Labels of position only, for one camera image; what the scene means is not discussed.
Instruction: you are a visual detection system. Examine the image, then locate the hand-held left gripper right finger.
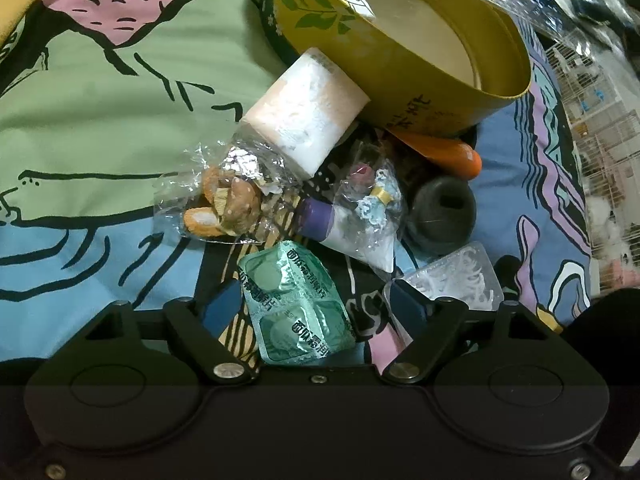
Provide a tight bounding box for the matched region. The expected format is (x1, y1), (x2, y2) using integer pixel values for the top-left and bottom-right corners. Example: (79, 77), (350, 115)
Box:
(381, 280), (556, 387)

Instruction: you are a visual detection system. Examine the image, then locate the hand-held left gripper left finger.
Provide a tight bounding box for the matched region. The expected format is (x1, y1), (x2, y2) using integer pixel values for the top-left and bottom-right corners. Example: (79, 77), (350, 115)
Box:
(80, 279), (258, 387)

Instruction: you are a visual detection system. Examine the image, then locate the clear bag of dried snacks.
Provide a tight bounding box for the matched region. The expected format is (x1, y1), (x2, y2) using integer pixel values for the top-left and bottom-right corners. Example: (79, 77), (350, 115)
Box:
(152, 130), (301, 246)

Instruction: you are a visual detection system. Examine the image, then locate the green blister pack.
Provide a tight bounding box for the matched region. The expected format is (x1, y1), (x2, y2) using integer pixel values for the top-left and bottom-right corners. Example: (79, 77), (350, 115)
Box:
(236, 240), (357, 363)

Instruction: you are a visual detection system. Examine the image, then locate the white wire cage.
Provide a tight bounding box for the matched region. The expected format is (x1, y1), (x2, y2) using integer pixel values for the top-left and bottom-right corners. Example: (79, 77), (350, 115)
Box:
(545, 40), (640, 261)

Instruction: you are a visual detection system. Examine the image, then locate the clear bag with small figurine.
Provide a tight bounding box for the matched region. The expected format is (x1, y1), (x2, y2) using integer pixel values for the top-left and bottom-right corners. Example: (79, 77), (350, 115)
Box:
(335, 142), (408, 281)

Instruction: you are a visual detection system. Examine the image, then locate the clear plastic box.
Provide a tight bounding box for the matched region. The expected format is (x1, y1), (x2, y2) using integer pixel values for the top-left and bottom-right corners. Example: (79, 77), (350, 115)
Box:
(384, 241), (503, 311)

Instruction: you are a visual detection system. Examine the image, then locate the white fluffy stuffing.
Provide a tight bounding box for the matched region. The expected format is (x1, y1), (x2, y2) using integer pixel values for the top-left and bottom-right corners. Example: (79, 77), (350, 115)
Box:
(585, 195), (640, 261)

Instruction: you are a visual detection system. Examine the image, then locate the colourful printed blanket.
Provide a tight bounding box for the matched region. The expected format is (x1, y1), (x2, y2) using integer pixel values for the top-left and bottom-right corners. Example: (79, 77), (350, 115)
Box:
(0, 0), (601, 363)

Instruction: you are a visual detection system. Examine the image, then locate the grey round earbud case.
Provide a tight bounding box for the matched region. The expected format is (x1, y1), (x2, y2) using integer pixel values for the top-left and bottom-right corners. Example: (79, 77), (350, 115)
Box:
(405, 176), (477, 256)

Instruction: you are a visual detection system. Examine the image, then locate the white tube with purple cap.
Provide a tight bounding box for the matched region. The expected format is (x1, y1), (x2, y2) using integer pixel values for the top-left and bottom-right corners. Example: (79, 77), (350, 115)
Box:
(300, 197), (396, 271)

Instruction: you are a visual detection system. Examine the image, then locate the white peach tissue pack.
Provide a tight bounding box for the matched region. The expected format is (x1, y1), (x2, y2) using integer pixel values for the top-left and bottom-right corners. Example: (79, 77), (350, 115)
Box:
(241, 47), (371, 178)

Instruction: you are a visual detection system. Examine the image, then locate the round yellow green tin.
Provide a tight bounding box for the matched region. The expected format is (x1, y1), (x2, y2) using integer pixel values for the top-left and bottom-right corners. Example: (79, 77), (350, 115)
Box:
(259, 0), (532, 138)

